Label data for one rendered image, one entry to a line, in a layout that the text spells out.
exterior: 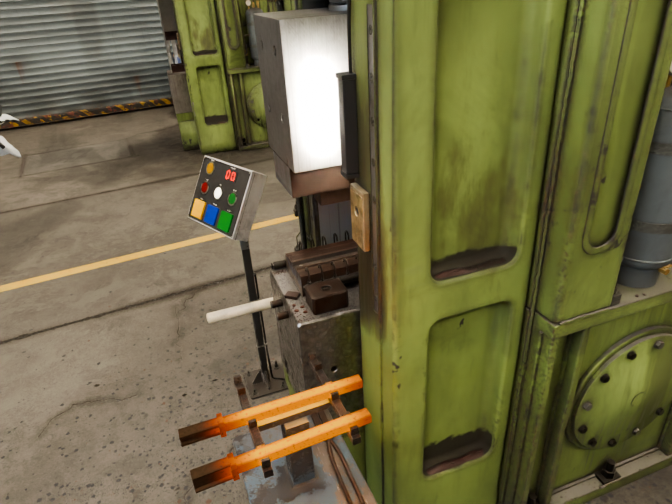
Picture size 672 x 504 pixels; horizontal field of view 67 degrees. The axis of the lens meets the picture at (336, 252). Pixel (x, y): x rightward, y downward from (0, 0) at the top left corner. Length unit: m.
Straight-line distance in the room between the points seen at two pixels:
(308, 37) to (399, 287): 0.68
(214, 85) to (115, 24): 3.24
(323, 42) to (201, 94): 5.02
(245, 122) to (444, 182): 5.21
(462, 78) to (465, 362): 0.87
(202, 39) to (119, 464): 4.78
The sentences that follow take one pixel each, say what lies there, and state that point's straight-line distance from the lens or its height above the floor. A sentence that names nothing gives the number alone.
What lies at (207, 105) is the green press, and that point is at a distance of 6.41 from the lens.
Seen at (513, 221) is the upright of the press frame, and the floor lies 1.24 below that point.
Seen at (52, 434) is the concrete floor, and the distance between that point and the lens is 2.91.
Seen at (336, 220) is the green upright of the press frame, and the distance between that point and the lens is 1.92.
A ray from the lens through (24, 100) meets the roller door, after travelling 9.43.
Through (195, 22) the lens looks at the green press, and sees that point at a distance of 6.30.
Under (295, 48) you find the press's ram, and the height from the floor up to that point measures 1.69.
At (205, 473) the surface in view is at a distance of 1.19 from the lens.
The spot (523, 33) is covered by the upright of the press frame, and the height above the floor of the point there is 1.71.
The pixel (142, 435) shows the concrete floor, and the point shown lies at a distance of 2.70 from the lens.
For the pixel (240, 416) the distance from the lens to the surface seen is 1.29.
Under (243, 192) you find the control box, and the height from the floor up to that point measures 1.12.
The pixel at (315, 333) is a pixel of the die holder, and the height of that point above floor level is 0.87.
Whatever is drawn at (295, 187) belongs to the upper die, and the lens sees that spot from 1.53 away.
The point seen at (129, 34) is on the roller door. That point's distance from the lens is 9.33.
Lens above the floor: 1.86
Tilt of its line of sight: 29 degrees down
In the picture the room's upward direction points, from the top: 4 degrees counter-clockwise
